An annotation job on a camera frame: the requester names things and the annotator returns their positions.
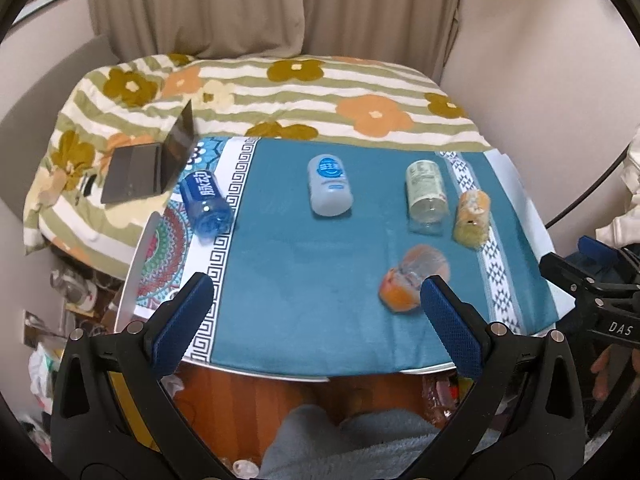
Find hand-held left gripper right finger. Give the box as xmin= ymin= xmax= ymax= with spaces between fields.
xmin=420 ymin=276 xmax=587 ymax=463

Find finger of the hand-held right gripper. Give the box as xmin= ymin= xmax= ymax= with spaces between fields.
xmin=538 ymin=254 xmax=593 ymax=293
xmin=579 ymin=236 xmax=623 ymax=262

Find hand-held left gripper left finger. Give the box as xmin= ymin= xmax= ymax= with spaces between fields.
xmin=50 ymin=272 xmax=223 ymax=463

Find yellow orange plastic cup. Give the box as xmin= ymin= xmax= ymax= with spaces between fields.
xmin=452 ymin=189 xmax=492 ymax=251

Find white cup with blue label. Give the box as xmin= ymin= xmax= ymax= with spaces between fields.
xmin=306 ymin=154 xmax=355 ymax=218

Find person's right hand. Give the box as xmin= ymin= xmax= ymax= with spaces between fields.
xmin=591 ymin=345 xmax=614 ymax=402

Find white cloth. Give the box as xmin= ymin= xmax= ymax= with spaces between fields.
xmin=595 ymin=127 xmax=640 ymax=248

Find white folding table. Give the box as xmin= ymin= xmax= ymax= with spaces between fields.
xmin=114 ymin=150 xmax=576 ymax=378

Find blue drink bottle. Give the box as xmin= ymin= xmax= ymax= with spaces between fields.
xmin=178 ymin=170 xmax=234 ymax=237

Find teal patterned tablecloth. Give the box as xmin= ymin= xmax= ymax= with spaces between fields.
xmin=134 ymin=136 xmax=560 ymax=377

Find white plastic bag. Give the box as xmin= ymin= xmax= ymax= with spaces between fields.
xmin=27 ymin=342 xmax=61 ymax=398

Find person's grey trouser legs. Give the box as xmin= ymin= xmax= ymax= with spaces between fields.
xmin=259 ymin=404 xmax=463 ymax=480

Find grey laptop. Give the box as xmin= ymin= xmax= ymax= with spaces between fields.
xmin=100 ymin=99 xmax=196 ymax=205

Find floral striped blanket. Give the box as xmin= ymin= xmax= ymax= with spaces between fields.
xmin=23 ymin=53 xmax=499 ymax=281

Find beige curtain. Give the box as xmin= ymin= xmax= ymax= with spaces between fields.
xmin=85 ymin=0 xmax=468 ymax=81

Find black cable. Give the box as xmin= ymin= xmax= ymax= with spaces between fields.
xmin=544 ymin=140 xmax=632 ymax=229

